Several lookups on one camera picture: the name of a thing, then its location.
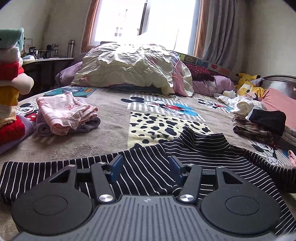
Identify black white striped shirt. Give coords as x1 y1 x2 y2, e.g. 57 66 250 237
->
1 128 295 235

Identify pink folded baby clothes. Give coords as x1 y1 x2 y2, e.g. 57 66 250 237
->
36 91 101 137

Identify white crumpled clothes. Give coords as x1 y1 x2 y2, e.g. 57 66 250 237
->
213 90 267 118

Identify stack of folded clothes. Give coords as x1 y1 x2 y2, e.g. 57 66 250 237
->
1 28 34 154

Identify mickey mouse brown blanket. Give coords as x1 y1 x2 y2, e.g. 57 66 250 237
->
0 85 296 241

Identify brown plaid folded garment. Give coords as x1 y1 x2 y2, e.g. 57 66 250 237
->
232 114 278 149

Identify lilac pillow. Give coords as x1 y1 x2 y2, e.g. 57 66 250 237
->
193 75 235 96

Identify black folded garment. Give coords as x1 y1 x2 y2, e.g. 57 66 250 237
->
246 108 287 136

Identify dark red dotted cloth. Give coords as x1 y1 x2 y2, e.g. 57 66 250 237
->
184 63 215 81

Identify pink sweatshirt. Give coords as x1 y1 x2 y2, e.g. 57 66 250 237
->
287 150 296 166

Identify yellow pikachu plush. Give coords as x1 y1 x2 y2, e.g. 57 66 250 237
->
235 73 266 100

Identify floral folded bedding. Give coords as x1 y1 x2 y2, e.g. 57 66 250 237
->
280 126 296 154

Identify cream pink crumpled duvet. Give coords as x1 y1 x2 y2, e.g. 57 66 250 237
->
71 43 194 97

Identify pink pillow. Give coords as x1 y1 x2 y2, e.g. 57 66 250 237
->
261 88 296 130

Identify dark side desk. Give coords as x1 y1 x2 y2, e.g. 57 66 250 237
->
23 58 75 95

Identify steel thermos bottle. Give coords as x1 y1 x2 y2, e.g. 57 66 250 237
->
67 40 75 58

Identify dark wooden headboard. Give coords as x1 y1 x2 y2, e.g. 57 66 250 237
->
261 74 296 99

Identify grey curtain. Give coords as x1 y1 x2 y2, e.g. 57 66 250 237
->
203 1 247 71

